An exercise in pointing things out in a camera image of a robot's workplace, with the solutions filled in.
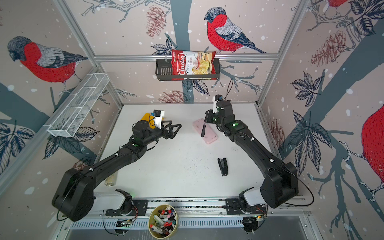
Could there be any black handled screwdriver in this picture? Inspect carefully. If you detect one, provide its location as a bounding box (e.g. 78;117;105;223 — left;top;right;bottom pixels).
201;124;206;138

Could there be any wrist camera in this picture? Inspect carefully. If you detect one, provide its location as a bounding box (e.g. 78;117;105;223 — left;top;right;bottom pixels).
213;95;224;114
148;110;165;129

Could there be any beige cylindrical object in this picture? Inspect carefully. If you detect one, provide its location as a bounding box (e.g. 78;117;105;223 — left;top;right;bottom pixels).
105;174;117;187

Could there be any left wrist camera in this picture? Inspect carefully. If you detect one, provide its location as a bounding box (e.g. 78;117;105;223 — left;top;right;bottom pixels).
148;110;165;129

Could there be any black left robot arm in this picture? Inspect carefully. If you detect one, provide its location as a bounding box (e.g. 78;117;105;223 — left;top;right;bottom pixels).
52;120;182;222

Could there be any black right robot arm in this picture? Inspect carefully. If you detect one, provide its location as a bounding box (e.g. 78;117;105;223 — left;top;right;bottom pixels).
157;101;298;208

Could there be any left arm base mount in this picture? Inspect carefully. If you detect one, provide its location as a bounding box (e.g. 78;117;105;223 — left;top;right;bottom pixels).
105;189;149;217

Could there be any pink stapler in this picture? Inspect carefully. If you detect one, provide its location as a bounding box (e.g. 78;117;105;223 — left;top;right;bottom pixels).
193;119;218;145

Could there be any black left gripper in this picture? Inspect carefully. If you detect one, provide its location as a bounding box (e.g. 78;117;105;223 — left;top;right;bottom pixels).
142;119;181;147

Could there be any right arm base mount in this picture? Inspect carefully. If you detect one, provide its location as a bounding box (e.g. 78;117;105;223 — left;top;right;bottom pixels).
222;187;268;216

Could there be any clear plastic wall tray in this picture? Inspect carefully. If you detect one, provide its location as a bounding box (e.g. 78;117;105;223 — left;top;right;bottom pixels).
48;73;110;137

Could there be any yellow plastic bin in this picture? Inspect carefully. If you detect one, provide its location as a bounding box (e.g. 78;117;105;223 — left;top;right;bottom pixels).
142;113;156;129

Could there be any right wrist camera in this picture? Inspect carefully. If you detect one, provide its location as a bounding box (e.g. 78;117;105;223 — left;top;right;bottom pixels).
213;95;224;114

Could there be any cup of markers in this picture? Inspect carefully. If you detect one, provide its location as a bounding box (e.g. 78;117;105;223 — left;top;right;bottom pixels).
148;204;181;240

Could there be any black wire basket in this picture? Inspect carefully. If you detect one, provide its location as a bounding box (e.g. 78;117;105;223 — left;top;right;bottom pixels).
155;58;221;81

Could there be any black stapler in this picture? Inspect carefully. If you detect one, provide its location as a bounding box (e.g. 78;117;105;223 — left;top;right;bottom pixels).
218;158;229;177

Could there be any red chips bag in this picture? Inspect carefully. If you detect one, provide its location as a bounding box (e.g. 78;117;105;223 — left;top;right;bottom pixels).
171;50;216;75

